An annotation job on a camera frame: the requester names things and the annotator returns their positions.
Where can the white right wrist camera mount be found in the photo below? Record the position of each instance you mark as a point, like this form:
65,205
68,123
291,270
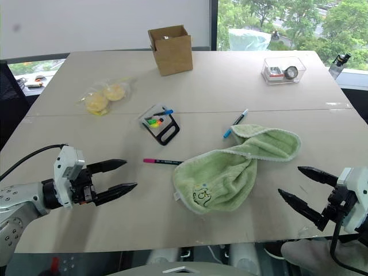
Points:
355,187

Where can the grey rounded shape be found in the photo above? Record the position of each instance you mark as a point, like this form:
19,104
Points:
310,254

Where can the black-handled marker holder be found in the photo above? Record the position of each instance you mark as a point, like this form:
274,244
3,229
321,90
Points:
168,130

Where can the pink capped dark pen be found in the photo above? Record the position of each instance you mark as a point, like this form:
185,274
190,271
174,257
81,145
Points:
164,161

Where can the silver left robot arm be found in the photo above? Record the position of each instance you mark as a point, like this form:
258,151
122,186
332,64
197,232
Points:
17,198

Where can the black office chair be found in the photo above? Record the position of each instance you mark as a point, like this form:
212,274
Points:
10,95

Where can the green terry towel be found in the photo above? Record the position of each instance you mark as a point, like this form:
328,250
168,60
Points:
218,178

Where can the white cylinder under table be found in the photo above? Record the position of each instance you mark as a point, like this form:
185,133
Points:
244,258
162,256

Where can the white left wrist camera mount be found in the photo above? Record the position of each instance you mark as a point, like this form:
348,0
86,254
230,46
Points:
64,169

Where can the dark tape roll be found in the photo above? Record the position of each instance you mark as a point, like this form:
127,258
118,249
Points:
291,72

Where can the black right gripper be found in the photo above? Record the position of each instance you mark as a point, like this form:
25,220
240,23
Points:
340,204

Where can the orange and white small item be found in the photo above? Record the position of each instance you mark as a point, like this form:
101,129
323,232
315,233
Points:
36,83

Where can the blue tipped black pen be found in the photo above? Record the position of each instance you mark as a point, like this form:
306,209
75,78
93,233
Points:
165,111

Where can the clear plastic snack bag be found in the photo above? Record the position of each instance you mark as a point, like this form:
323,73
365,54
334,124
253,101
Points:
95,86

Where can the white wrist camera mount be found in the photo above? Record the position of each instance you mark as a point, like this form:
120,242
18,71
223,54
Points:
355,187
64,169

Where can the blue capped pen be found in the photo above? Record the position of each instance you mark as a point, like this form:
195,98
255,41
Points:
236,122

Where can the round yellow biscuit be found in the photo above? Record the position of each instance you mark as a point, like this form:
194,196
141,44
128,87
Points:
97,103
114,92

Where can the dark window frame post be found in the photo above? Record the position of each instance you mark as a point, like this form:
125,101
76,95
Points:
213,26

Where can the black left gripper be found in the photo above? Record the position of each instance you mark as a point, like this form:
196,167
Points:
82,188

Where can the clear plastic box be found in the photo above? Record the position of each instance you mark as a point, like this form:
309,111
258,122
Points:
283,61

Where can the brown cardboard box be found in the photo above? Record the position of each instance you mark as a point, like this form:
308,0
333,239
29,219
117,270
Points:
172,54

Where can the red and white small pack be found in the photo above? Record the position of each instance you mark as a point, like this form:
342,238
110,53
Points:
274,72

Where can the grey robot torso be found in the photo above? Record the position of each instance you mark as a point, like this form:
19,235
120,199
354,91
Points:
178,270

